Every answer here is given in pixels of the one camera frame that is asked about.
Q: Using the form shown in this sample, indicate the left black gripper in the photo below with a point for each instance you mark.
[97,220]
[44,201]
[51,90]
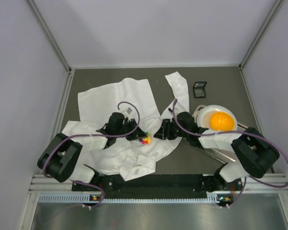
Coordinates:
[131,127]

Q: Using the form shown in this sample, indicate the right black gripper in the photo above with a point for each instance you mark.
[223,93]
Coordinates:
[169,128]

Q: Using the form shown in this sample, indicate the colourful pompom brooch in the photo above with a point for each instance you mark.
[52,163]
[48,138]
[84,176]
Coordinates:
[146,140]

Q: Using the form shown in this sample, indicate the white shirt garment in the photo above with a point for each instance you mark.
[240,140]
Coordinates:
[129,159]

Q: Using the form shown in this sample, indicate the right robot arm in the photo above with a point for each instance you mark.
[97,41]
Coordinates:
[254,156]

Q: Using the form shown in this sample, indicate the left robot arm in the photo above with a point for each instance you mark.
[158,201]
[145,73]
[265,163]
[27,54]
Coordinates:
[60,157]

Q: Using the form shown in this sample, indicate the white bowl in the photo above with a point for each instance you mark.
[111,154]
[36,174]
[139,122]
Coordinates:
[204,114]

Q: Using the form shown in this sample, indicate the small black open box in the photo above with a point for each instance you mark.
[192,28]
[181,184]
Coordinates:
[199,89]

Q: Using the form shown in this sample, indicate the metal tray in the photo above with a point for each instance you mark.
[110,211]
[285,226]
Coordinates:
[223,156]

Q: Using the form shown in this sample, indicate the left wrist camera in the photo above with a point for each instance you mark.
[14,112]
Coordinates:
[127,111]

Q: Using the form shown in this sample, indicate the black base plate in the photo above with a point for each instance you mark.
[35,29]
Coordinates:
[164,186]

